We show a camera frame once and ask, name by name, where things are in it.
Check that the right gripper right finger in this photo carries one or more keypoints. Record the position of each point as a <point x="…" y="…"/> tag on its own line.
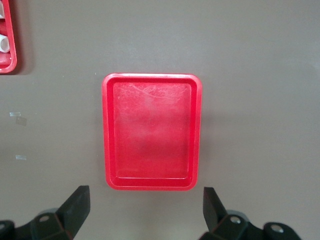
<point x="215" y="217"/>

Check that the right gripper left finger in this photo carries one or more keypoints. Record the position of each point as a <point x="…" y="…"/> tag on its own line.
<point x="72" y="212"/>

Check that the small clear tape strip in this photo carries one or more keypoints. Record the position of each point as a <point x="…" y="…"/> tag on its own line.
<point x="15" y="114"/>
<point x="21" y="157"/>

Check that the empty red plastic tray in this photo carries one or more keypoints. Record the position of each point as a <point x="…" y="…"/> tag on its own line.
<point x="150" y="140"/>

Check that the clear square tape patch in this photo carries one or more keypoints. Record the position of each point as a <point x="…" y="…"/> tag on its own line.
<point x="21" y="121"/>

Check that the red tray with pipe fittings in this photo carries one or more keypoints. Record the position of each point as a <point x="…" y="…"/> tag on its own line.
<point x="12" y="50"/>

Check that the white metal pipe fitting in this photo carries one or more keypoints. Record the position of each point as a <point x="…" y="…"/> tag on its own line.
<point x="3" y="45"/>

